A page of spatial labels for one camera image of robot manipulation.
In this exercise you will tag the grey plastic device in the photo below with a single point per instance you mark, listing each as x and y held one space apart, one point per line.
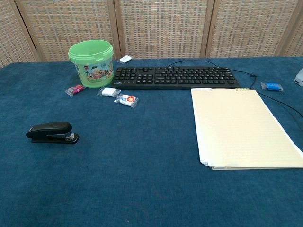
300 78

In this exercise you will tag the black computer keyboard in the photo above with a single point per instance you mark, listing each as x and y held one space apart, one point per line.
165 75

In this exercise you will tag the blue wrapped packet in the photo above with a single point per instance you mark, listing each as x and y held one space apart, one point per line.
272 86

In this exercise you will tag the pale yellow spiral notepad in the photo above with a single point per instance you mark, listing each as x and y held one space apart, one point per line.
236 132

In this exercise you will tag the blue table cloth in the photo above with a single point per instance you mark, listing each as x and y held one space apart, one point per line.
132 165

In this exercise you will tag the plain white wrapped packet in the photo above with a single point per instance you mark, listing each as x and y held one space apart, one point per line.
108 92

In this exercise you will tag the white printed wrapped packet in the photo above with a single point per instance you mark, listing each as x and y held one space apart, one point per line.
126 100

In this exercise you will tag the black stapler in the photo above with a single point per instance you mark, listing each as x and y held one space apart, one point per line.
50 128

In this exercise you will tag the small white box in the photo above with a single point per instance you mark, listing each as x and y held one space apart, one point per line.
125 58

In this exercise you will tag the woven wooden folding screen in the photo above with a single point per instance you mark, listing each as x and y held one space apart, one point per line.
161 28

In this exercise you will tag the red wrapped candy packet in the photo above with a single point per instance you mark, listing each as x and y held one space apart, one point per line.
76 89

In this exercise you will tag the green plastic toy bucket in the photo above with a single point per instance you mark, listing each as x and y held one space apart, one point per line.
93 71

